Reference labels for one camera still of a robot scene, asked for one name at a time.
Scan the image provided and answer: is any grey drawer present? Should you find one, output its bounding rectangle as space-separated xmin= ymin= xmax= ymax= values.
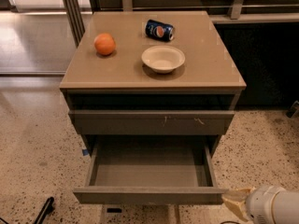
xmin=74 ymin=136 xmax=226 ymax=205
xmin=69 ymin=110 xmax=235 ymax=135

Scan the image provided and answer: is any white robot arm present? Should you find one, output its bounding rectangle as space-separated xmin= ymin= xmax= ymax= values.
xmin=221 ymin=185 xmax=299 ymax=224

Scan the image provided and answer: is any grey drawer cabinet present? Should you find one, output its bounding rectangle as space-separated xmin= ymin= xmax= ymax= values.
xmin=60 ymin=11 xmax=246 ymax=151

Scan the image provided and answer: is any grey top drawer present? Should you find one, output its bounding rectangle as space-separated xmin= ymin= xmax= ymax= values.
xmin=69 ymin=110 xmax=235 ymax=135

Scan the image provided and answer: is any dark object at right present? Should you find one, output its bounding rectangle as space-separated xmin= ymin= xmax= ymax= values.
xmin=286 ymin=101 xmax=299 ymax=118

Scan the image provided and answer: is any black tape mark on floor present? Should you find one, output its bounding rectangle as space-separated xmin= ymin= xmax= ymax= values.
xmin=107 ymin=207 xmax=122 ymax=213

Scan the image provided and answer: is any blue tape piece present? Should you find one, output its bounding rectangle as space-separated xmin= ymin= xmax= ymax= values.
xmin=82 ymin=149 xmax=89 ymax=156

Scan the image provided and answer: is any white paper bowl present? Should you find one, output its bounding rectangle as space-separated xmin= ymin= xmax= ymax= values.
xmin=141 ymin=46 xmax=185 ymax=74

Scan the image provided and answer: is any black object on floor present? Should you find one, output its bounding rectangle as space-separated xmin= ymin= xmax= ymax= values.
xmin=34 ymin=197 xmax=54 ymax=224

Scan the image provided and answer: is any blue pepsi can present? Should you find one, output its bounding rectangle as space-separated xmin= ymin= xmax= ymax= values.
xmin=145 ymin=20 xmax=175 ymax=42

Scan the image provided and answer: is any orange fruit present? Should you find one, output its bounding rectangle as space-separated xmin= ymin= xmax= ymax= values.
xmin=94 ymin=33 xmax=116 ymax=56

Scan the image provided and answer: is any metal railing frame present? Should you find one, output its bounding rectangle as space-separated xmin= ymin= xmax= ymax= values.
xmin=63 ymin=0 xmax=299 ymax=39

